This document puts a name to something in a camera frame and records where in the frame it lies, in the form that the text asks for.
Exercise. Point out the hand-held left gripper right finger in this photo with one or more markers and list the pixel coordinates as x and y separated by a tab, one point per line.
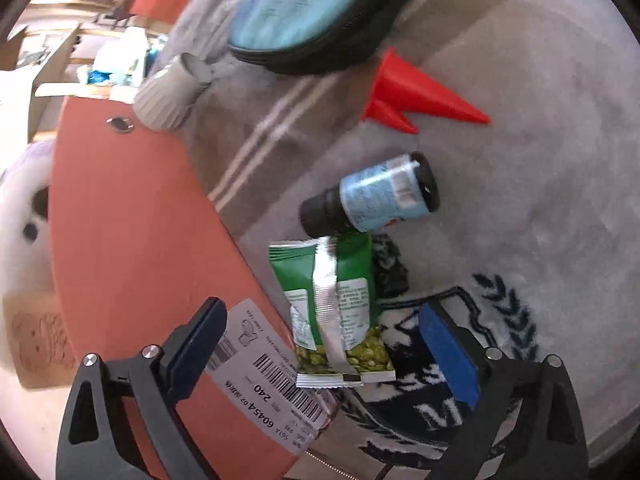
447	355

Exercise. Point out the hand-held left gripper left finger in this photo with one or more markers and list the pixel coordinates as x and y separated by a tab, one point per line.
200	350

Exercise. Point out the green pea snack packet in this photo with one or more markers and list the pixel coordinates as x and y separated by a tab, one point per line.
350	270

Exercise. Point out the brown plush toy tag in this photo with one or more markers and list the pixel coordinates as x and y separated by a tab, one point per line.
40	340

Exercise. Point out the dark bottle blue label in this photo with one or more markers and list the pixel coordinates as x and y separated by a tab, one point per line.
375	192

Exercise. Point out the small red plastic cone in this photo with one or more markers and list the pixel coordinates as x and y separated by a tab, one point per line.
387	115

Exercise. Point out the grey ribbed bottle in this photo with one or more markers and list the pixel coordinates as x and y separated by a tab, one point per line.
167	95

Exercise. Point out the large red plastic cone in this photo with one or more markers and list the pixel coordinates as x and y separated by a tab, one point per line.
415	92

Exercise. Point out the black printed pencil case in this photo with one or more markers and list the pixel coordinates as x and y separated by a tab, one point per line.
300	10

